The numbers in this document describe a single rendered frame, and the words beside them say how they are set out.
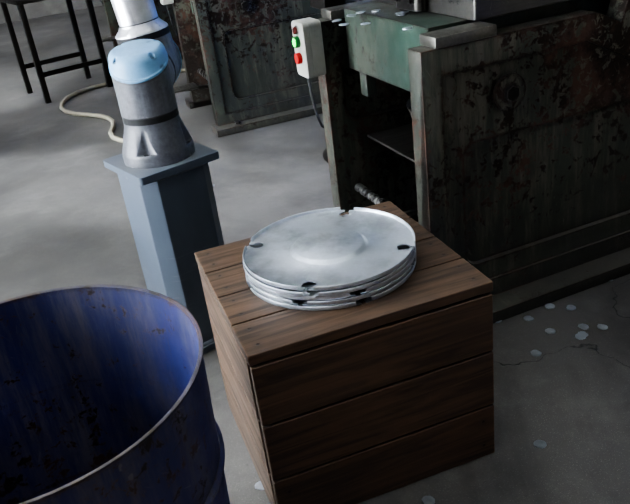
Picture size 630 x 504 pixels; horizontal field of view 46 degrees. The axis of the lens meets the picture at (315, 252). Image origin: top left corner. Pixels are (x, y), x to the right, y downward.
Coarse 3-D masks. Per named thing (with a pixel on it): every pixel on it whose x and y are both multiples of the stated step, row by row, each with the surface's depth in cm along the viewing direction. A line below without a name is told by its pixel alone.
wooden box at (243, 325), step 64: (448, 256) 124; (256, 320) 113; (320, 320) 111; (384, 320) 110; (448, 320) 114; (256, 384) 107; (320, 384) 111; (384, 384) 115; (448, 384) 120; (256, 448) 124; (320, 448) 116; (384, 448) 121; (448, 448) 126
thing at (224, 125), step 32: (160, 0) 338; (192, 0) 297; (224, 0) 298; (256, 0) 302; (288, 0) 307; (352, 0) 317; (192, 32) 344; (224, 32) 303; (256, 32) 309; (288, 32) 314; (192, 64) 350; (224, 64) 308; (256, 64) 314; (288, 64) 319; (192, 96) 356; (224, 96) 313; (256, 96) 318; (288, 96) 324; (224, 128) 313; (256, 128) 317
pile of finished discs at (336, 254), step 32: (288, 224) 134; (320, 224) 132; (352, 224) 130; (384, 224) 129; (256, 256) 124; (288, 256) 122; (320, 256) 120; (352, 256) 119; (384, 256) 118; (256, 288) 118; (288, 288) 113; (320, 288) 111; (352, 288) 111; (384, 288) 114
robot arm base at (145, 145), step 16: (176, 112) 152; (128, 128) 150; (144, 128) 149; (160, 128) 149; (176, 128) 152; (128, 144) 151; (144, 144) 150; (160, 144) 150; (176, 144) 151; (192, 144) 156; (128, 160) 152; (144, 160) 150; (160, 160) 150; (176, 160) 152
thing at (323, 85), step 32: (320, 96) 192; (352, 96) 192; (384, 96) 195; (352, 128) 194; (384, 128) 198; (352, 160) 198; (384, 160) 203; (352, 192) 202; (384, 192) 207; (416, 192) 211
